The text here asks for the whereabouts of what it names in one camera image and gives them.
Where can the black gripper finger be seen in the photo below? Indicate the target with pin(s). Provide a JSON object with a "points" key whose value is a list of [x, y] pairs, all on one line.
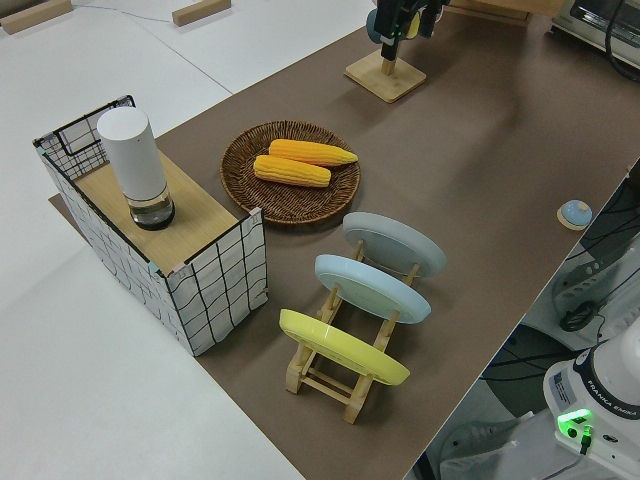
{"points": [[389, 20], [431, 17]]}

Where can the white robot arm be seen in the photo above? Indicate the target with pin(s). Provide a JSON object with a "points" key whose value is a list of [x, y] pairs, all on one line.
{"points": [[615, 385]]}

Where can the wooden drawer cabinet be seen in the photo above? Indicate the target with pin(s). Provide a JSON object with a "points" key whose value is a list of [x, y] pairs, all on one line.
{"points": [[500, 7]]}

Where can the dark teal mug yellow inside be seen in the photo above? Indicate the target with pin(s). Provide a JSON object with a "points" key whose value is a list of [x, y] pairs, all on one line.
{"points": [[372, 25]]}

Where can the wooden mug tree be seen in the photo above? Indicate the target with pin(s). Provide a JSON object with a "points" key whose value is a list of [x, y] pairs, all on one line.
{"points": [[387, 80]]}

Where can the yellow corn cob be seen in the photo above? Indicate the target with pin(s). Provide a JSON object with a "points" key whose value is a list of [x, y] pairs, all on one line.
{"points": [[292, 172], [312, 151]]}

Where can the white toaster oven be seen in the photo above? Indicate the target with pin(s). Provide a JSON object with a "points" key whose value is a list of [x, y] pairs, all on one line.
{"points": [[585, 20]]}

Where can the brown table mat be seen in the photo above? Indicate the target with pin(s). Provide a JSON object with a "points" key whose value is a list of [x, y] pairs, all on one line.
{"points": [[450, 175]]}

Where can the short wooden block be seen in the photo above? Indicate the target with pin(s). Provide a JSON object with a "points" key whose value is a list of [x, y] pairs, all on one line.
{"points": [[200, 12]]}

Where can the round wicker basket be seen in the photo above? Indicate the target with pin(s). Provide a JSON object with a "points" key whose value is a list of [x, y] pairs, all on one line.
{"points": [[290, 205]]}

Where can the grey plate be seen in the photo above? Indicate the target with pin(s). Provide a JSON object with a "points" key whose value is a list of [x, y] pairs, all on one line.
{"points": [[395, 245]]}

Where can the small blue dome wooden base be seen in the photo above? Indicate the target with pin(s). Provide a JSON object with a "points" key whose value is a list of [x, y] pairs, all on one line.
{"points": [[575, 214]]}

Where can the light blue plate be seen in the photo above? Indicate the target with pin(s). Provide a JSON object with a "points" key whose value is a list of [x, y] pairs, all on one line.
{"points": [[372, 292]]}

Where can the white cylinder with clear base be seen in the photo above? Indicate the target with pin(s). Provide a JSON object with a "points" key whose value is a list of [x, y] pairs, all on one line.
{"points": [[132, 160]]}

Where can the white power strip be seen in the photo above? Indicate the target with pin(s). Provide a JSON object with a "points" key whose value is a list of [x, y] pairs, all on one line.
{"points": [[580, 280]]}

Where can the yellow plate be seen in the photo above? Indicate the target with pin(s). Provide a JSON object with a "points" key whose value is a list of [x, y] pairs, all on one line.
{"points": [[345, 350]]}

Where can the black power adapter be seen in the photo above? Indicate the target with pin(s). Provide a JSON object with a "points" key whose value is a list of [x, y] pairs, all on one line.
{"points": [[577, 317]]}

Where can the long wooden block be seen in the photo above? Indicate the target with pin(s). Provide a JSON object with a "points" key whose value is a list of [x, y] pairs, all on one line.
{"points": [[35, 15]]}

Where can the wooden plate rack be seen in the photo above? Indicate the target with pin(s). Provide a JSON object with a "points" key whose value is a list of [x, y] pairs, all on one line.
{"points": [[325, 387]]}

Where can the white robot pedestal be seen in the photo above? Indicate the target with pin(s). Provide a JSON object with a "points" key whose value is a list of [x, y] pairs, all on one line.
{"points": [[500, 450]]}

